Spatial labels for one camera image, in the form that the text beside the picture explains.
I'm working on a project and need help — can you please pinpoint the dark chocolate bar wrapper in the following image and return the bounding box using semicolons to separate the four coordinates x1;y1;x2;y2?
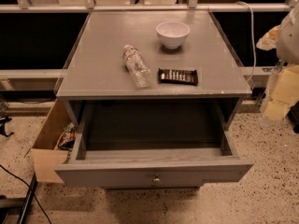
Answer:
158;69;198;86

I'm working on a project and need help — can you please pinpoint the black floor cable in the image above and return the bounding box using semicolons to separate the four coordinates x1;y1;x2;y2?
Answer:
0;163;53;224

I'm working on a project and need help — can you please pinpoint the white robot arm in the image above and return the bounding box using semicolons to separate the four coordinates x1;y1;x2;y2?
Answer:
256;5;299;126

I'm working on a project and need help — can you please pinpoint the clear plastic water bottle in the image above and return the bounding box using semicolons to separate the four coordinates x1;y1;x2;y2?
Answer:
123;45;151;89

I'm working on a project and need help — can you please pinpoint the snack bag in box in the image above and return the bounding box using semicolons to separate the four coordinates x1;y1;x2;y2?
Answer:
56;122;77;151

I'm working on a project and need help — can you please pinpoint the open grey top drawer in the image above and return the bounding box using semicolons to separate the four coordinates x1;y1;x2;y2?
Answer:
55;99;253;189

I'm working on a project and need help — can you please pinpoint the grey wooden nightstand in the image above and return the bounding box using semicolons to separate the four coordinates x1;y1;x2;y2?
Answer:
53;9;256;133

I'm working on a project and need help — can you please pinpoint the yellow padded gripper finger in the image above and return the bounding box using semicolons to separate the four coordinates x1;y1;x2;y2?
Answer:
260;64;299;127
256;26;279;51

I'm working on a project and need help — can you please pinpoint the brown cardboard box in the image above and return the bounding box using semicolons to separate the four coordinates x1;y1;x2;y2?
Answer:
30;100;71;183

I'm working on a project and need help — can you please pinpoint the black floor stand base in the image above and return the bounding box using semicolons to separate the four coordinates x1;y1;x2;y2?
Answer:
0;175;37;224

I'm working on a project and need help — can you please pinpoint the white hanging cable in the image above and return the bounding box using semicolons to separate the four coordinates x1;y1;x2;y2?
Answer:
235;1;258;82

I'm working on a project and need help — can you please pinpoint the white ceramic bowl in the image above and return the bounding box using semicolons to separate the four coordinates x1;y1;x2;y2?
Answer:
156;21;190;49

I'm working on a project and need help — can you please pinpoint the round metal drawer knob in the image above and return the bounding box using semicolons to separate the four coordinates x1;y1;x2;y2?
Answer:
151;175;161;185

